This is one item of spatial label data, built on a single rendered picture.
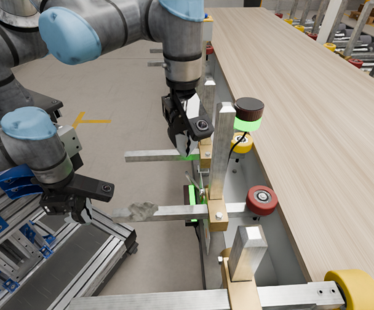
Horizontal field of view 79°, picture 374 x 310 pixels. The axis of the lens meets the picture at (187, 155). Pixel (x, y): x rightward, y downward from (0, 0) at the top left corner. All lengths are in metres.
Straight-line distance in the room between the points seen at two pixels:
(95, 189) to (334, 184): 0.65
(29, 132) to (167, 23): 0.30
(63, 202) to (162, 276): 0.99
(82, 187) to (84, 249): 0.86
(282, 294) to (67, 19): 0.54
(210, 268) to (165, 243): 0.85
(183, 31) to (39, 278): 1.30
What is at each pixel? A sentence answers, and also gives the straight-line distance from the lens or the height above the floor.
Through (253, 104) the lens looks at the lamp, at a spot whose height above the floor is 1.17.
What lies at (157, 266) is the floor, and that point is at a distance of 1.52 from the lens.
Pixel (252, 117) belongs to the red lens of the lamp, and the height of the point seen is 1.15.
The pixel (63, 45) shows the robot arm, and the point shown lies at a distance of 0.39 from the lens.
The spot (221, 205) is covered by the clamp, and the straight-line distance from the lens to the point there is 0.66.
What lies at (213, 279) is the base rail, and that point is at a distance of 0.75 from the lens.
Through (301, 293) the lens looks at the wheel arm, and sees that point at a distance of 0.50.
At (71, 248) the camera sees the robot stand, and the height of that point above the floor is 0.21.
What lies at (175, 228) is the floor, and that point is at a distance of 1.62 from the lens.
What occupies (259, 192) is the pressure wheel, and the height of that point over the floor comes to 0.90.
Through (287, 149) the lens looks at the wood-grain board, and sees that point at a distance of 0.84.
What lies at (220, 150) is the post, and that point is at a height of 1.06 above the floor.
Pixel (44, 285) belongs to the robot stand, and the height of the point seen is 0.21.
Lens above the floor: 1.40
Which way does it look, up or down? 42 degrees down
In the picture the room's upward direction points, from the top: straight up
